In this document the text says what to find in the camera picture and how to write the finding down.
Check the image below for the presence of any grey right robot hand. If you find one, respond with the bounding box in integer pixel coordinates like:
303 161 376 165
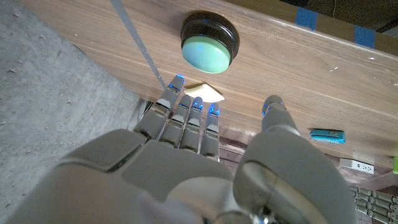
6 74 358 224

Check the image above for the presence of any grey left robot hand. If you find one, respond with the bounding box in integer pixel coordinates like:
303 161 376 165
349 185 398 224

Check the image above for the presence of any green button with black base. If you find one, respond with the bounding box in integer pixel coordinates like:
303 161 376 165
180 11 241 75

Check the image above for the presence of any white power socket box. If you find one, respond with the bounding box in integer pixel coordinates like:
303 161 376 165
338 157 375 175

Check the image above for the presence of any teal stapler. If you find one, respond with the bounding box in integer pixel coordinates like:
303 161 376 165
309 128 346 144

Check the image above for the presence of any pale yellow sponge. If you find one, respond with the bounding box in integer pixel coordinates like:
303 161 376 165
183 82 225 104

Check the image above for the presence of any blue tape piece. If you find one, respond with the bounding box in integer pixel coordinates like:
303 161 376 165
354 24 376 49
294 6 318 31

